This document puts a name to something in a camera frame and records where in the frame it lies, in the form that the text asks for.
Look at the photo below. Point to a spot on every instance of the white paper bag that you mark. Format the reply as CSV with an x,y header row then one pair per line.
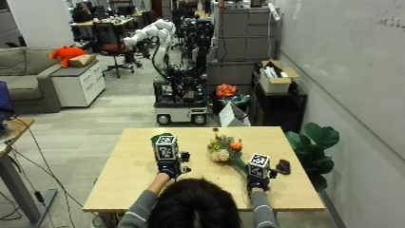
x,y
232,115

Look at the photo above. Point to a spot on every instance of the grey sofa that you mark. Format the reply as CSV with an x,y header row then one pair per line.
x,y
23,79

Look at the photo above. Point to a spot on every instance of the black wheeled robot cart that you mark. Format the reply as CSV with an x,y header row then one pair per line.
x,y
183,95

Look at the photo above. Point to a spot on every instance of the black shelf unit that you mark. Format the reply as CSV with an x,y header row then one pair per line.
x,y
279,107

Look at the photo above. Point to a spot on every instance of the person's right hand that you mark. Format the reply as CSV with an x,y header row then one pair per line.
x,y
256,182

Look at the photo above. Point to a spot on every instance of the white marker cube glove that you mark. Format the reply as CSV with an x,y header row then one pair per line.
x,y
257,165
167,148

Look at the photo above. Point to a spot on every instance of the person's left hand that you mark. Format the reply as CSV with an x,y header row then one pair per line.
x,y
171,170

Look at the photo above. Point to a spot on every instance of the open cardboard box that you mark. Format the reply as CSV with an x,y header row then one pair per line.
x,y
276,80

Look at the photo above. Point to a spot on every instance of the brown paper bag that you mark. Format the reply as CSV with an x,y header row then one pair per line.
x,y
81,60

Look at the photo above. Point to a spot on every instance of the grey filing cabinets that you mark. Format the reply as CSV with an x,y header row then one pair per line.
x,y
244,41

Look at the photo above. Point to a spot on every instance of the white drawer cabinet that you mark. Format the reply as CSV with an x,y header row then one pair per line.
x,y
80,85

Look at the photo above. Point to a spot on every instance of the green potted plant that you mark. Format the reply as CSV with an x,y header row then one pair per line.
x,y
315,148

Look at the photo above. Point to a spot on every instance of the wooden office desk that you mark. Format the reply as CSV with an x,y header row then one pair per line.
x,y
105,22

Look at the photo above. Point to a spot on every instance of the blue screen monitor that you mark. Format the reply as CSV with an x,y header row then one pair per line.
x,y
4,101

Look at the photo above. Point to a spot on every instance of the orange flower bunch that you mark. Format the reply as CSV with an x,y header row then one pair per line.
x,y
225,90

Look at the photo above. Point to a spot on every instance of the small black oval object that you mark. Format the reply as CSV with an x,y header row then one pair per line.
x,y
283,167

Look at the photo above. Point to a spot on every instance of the white marker cube left glove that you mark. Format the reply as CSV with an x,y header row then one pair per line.
x,y
167,148

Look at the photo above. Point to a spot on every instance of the orange plush toy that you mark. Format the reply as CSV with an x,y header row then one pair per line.
x,y
67,53

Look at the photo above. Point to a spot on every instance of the wooden side desk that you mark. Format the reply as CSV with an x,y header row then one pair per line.
x,y
12,171

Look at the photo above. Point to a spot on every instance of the black office chair red seat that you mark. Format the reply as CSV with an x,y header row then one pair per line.
x,y
111,41

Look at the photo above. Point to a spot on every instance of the mixed flower bouquet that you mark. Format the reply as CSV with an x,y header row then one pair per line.
x,y
223,148

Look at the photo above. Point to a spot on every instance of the white marker cube right glove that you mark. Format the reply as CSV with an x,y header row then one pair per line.
x,y
257,165

